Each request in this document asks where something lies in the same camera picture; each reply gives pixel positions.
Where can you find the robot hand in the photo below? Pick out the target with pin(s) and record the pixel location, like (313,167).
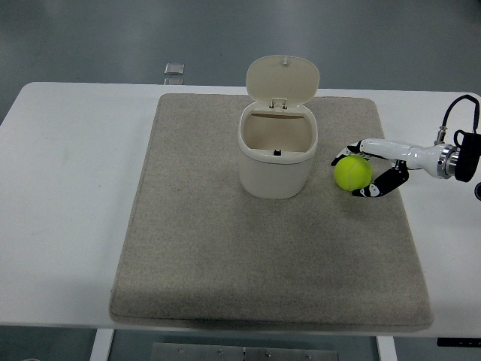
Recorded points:
(391,150)

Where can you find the yellow-green tennis ball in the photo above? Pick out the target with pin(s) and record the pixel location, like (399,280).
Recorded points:
(352,172)

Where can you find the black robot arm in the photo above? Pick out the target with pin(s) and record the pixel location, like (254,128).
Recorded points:
(466,158)

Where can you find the cream lidded bin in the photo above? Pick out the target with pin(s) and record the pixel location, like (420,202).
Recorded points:
(277,150)

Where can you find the beige fabric mat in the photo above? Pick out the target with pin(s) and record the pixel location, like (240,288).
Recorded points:
(270,233)

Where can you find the black table control panel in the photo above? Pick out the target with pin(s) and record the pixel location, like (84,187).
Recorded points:
(458,342)

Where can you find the grey metal plate with screws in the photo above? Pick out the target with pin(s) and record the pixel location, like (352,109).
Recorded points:
(244,351)

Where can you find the white table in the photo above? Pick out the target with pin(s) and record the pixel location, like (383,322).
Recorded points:
(67,188)

